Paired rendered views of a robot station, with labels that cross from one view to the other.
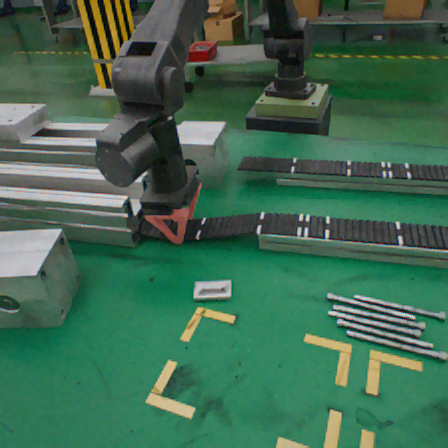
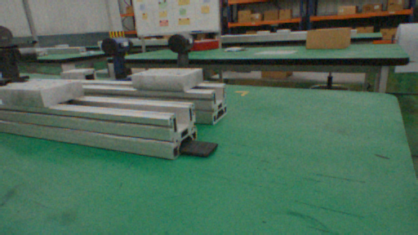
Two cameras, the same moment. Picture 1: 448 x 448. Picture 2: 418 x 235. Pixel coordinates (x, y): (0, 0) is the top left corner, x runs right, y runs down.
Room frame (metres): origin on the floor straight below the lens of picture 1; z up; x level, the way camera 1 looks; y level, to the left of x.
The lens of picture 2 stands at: (1.44, 0.95, 1.01)
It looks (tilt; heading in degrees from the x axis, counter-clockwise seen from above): 18 degrees down; 188
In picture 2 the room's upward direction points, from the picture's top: 4 degrees counter-clockwise
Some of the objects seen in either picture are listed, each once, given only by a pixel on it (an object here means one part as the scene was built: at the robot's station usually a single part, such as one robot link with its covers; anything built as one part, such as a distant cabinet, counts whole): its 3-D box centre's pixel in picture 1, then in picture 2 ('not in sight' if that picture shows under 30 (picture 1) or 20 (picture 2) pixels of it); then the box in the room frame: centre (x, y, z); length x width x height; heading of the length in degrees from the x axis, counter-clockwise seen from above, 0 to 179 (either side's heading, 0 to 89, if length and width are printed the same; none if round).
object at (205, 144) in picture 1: (201, 151); not in sight; (0.72, 0.03, 0.83); 0.12 x 0.09 x 0.10; 162
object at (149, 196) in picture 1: (167, 172); (10, 72); (0.52, 0.08, 0.90); 0.10 x 0.07 x 0.07; 165
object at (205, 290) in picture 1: (212, 290); not in sight; (0.38, 0.03, 0.78); 0.05 x 0.03 x 0.01; 85
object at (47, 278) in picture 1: (30, 272); (78, 82); (0.40, 0.27, 0.83); 0.11 x 0.10 x 0.10; 175
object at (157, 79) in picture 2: not in sight; (168, 83); (0.74, 0.75, 0.87); 0.16 x 0.11 x 0.07; 72
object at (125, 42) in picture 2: not in sight; (125, 65); (0.42, 0.50, 0.89); 0.20 x 0.08 x 0.22; 176
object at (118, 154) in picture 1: (137, 124); (15, 46); (0.48, 0.10, 0.99); 0.12 x 0.09 x 0.12; 151
